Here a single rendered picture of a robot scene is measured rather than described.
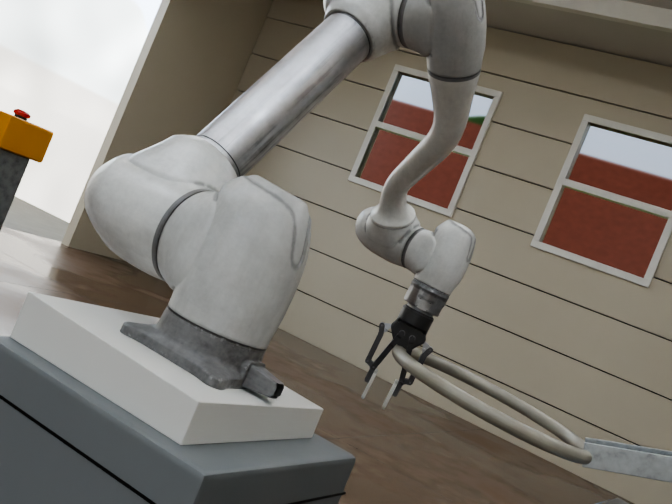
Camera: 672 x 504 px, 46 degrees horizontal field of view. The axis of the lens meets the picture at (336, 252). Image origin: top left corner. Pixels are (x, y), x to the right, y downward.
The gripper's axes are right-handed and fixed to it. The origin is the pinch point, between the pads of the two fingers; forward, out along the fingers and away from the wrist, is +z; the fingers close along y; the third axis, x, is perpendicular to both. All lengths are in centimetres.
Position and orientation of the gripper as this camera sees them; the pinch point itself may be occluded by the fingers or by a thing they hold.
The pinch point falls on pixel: (379, 390)
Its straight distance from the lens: 179.8
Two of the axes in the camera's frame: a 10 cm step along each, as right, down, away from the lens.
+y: 8.9, 4.5, -0.9
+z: -4.5, 8.9, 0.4
